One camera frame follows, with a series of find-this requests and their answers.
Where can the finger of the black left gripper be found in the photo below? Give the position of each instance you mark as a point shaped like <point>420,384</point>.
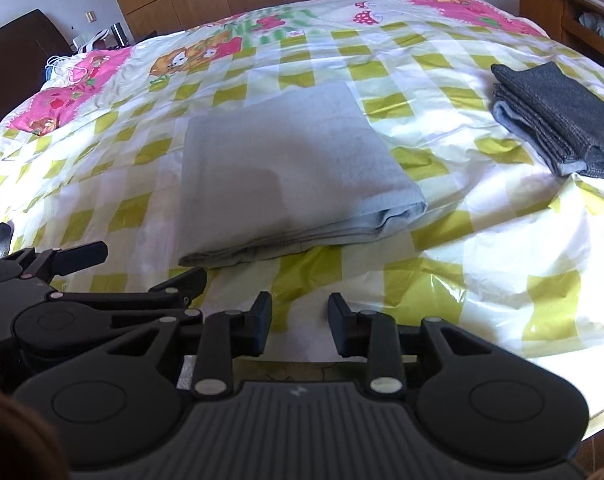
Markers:
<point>63,262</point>
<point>176,293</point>

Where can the white bag on nightstand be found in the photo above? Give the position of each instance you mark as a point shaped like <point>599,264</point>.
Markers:
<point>87,42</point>

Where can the wall light switch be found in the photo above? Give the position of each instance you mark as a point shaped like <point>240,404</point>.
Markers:
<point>90,16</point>

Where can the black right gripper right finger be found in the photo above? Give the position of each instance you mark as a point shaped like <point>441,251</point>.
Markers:
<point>469,397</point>

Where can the wooden side shelf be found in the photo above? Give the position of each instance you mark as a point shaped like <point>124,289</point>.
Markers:
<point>560,19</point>

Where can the dark brown headboard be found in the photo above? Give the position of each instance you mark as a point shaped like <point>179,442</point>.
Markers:
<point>26,44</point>

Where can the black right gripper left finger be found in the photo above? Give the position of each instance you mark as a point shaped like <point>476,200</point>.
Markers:
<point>130,395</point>

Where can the folded dark grey pants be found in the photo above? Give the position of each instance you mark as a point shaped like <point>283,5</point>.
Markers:
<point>561,119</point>

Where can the black box on nightstand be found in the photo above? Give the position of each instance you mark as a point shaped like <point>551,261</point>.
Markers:
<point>119,35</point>

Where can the light grey pants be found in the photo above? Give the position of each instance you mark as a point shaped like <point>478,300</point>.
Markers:
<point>302,170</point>

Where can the yellow checked cartoon bed cover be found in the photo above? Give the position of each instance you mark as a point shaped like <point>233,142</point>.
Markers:
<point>506,249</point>

